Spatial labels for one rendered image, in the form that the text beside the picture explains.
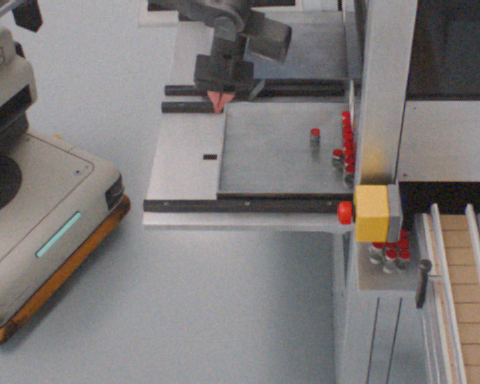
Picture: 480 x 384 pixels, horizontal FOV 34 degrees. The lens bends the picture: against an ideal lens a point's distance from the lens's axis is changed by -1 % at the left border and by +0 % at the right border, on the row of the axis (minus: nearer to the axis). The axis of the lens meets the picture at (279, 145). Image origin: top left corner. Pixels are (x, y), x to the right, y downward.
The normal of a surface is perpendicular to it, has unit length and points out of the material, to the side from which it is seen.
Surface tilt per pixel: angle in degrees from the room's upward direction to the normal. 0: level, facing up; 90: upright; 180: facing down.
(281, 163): 0
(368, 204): 0
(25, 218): 0
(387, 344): 90
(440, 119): 90
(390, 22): 90
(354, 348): 90
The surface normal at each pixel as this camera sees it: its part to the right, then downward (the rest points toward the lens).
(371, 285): -0.01, -0.71
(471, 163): -0.01, 0.70
